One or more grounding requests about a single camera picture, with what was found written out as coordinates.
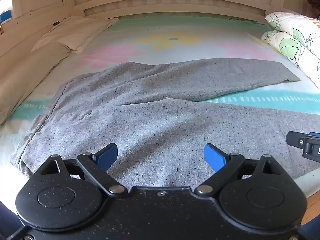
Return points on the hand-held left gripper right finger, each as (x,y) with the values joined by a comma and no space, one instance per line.
(213,156)

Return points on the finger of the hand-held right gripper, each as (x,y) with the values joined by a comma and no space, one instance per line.
(296,139)

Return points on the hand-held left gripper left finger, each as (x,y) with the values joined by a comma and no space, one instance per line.
(108,156)

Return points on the grey pants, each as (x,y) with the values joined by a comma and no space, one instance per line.
(150,120)

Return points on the white leaf printed pillow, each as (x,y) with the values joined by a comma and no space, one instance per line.
(282,42)
(296,22)

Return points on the long beige pillow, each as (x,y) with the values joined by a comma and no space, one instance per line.
(25,80)

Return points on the pastel flower printed blanket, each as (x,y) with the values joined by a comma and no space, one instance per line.
(175,47)

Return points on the flat cream pillow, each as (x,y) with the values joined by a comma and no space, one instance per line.
(75,32)

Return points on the brown object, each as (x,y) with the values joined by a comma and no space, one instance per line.
(313,6)

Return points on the blue box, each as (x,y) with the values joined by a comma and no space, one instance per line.
(5,16)

